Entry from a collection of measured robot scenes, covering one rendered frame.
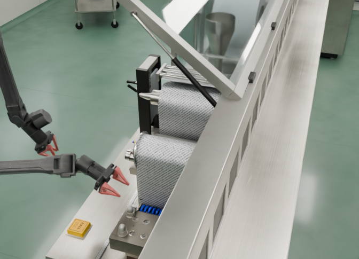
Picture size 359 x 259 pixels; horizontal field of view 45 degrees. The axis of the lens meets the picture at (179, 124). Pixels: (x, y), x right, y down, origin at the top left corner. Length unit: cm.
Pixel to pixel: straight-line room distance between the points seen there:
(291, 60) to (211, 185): 112
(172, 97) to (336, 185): 211
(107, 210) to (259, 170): 86
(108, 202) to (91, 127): 216
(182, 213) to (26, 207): 261
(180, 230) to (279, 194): 47
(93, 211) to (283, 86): 95
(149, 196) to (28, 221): 169
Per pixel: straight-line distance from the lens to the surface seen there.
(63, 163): 167
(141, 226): 168
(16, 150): 397
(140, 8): 116
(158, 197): 170
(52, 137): 203
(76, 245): 183
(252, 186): 124
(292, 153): 138
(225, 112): 113
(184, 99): 171
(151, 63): 187
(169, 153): 157
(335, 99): 467
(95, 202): 199
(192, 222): 83
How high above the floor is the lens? 226
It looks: 34 degrees down
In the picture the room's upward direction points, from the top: straight up
